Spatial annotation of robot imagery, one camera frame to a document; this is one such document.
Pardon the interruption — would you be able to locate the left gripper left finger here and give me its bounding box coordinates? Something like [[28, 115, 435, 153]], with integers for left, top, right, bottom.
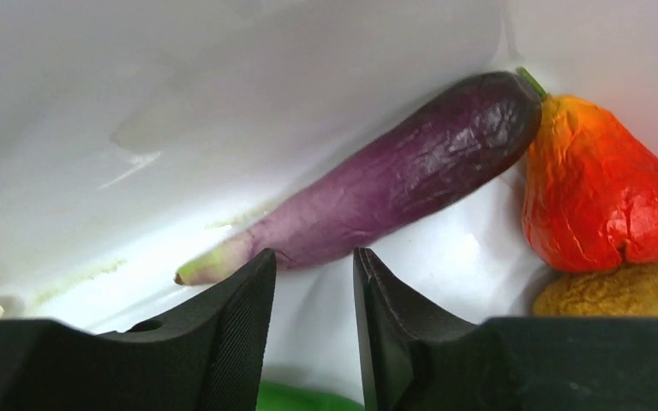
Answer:
[[0, 250, 277, 410]]

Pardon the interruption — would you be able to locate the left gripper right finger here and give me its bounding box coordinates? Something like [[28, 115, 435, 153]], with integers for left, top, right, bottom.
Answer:
[[353, 248, 658, 410]]

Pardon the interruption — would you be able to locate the dark eggplant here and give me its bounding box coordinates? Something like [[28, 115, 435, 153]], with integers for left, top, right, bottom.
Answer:
[[175, 71, 541, 286]]

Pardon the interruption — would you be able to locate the green chili pepper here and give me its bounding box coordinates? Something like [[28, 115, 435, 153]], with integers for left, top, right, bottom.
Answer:
[[255, 381, 365, 411]]

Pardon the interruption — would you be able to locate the white plastic bin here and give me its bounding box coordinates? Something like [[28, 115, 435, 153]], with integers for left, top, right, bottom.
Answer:
[[0, 1, 658, 410]]

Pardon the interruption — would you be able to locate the red strawberry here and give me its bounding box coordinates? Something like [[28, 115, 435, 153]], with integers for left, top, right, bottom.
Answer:
[[522, 95, 658, 272]]

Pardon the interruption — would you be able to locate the small orange fruit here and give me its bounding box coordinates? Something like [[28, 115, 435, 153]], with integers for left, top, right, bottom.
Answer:
[[532, 262, 658, 317]]

